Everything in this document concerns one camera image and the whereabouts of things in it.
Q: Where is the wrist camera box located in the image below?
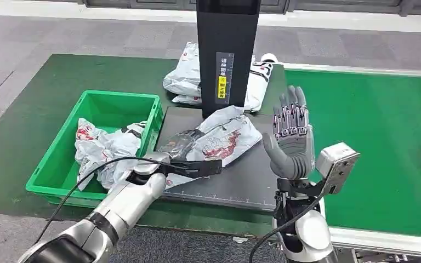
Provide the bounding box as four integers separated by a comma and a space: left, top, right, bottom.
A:
125, 152, 171, 186
315, 141, 361, 196

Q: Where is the flat white parcel bag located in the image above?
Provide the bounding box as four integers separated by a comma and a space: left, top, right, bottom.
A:
171, 94, 202, 106

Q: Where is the green plastic crate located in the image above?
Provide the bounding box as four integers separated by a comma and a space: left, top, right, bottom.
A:
25, 90, 164, 208

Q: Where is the green conveyor belt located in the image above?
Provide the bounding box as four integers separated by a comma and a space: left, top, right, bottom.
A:
285, 68, 421, 241

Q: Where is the black scanner column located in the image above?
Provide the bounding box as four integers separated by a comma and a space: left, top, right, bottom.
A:
196, 0, 262, 119

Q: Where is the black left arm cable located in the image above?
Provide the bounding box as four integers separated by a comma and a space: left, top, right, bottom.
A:
34, 157, 182, 244

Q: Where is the grey white parcel red print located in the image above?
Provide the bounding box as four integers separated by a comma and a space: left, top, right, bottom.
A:
163, 105, 263, 190

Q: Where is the large white crumpled parcel bag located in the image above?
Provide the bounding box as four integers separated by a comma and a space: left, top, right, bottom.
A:
162, 42, 201, 98

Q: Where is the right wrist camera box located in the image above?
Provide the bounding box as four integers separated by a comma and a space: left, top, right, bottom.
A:
315, 141, 361, 196

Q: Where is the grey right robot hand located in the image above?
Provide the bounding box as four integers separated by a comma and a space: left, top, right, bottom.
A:
261, 85, 316, 181

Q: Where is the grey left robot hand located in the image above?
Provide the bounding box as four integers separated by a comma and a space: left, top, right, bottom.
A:
158, 130, 223, 179

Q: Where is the white parcel bag black stripe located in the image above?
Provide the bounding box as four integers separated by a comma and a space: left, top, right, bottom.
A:
244, 53, 280, 112

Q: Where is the silver conveyor frame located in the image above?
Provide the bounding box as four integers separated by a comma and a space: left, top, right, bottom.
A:
283, 62, 421, 259

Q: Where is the black and yellow column label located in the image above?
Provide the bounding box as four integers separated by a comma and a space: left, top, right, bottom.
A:
215, 51, 235, 105

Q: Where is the black scanner base pad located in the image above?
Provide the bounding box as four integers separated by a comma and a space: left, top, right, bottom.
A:
155, 106, 282, 213

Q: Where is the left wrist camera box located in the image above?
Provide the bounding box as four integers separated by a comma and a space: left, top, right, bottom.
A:
125, 152, 171, 186

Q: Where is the dark green table mat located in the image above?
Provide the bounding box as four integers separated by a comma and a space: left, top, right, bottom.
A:
0, 53, 287, 238

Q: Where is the white parcel bag red print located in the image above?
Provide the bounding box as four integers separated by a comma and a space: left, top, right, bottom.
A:
74, 118, 148, 192

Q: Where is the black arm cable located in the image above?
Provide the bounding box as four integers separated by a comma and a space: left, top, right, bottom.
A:
34, 157, 182, 244
248, 192, 324, 263

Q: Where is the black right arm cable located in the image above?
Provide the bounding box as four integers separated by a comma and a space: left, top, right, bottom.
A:
248, 192, 324, 263

